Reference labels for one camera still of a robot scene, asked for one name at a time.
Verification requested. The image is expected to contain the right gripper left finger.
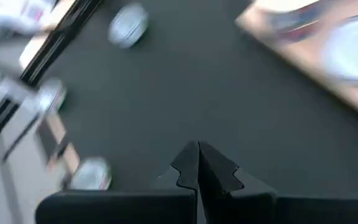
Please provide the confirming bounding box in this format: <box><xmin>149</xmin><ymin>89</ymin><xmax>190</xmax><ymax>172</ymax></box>
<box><xmin>35</xmin><ymin>139</ymin><xmax>200</xmax><ymax>224</ymax></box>

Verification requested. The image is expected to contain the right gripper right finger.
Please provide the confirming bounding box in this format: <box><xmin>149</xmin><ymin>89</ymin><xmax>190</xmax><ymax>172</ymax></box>
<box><xmin>198</xmin><ymin>141</ymin><xmax>358</xmax><ymax>224</ymax></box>

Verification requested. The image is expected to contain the wooden shelf board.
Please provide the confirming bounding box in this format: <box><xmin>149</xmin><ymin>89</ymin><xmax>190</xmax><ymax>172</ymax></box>
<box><xmin>234</xmin><ymin>0</ymin><xmax>358</xmax><ymax>124</ymax></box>

